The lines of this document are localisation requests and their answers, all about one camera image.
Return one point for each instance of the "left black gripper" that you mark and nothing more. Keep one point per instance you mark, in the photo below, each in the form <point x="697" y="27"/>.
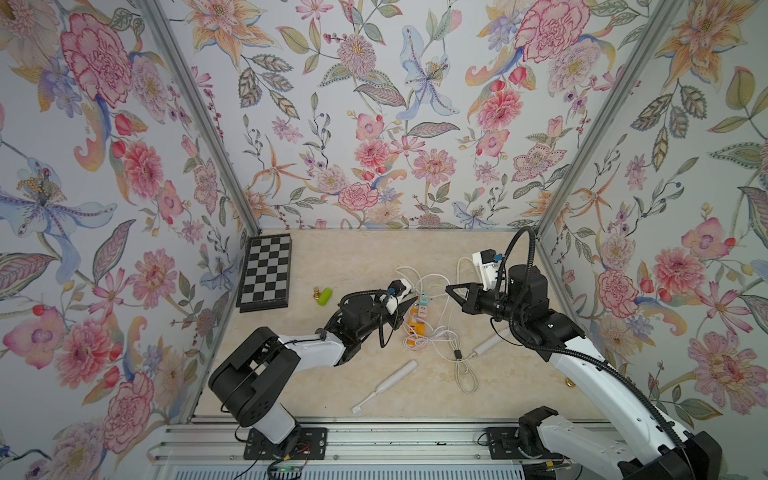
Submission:
<point x="397" y="318"/>

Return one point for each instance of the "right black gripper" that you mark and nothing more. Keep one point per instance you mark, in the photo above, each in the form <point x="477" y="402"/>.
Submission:
<point x="476" y="296"/>

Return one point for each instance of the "white electric toothbrush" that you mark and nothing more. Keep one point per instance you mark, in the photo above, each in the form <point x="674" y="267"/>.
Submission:
<point x="489" y="343"/>
<point x="387" y="384"/>

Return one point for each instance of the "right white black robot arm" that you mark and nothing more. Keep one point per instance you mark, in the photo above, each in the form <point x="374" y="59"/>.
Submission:
<point x="652" y="445"/>

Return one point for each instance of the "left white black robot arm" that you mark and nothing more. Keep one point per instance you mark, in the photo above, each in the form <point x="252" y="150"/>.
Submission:
<point x="249" y="382"/>

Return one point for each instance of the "orange power strip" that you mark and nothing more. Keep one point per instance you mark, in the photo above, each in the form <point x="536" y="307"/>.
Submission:
<point x="415" y="330"/>

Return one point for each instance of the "green small object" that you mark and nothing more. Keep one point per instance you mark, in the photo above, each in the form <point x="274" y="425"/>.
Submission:
<point x="323" y="297"/>

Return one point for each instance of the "black white checkerboard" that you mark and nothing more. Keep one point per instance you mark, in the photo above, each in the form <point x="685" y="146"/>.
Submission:
<point x="265" y="277"/>

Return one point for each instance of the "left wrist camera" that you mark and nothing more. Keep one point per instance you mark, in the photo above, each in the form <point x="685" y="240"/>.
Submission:
<point x="399" y="296"/>

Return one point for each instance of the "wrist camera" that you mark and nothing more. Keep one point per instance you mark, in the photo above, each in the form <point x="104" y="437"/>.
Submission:
<point x="399" y="296"/>
<point x="487" y="264"/>

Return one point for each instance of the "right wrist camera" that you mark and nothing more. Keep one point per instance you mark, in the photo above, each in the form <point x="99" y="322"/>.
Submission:
<point x="487" y="264"/>

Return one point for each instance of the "aluminium mounting rail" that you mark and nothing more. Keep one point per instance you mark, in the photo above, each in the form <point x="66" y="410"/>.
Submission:
<point x="213" y="441"/>

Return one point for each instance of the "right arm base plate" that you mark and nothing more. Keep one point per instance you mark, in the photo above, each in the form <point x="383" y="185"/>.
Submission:
<point x="506" y="443"/>

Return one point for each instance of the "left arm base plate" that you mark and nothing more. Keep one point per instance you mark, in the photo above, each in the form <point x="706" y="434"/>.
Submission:
<point x="303" y="443"/>

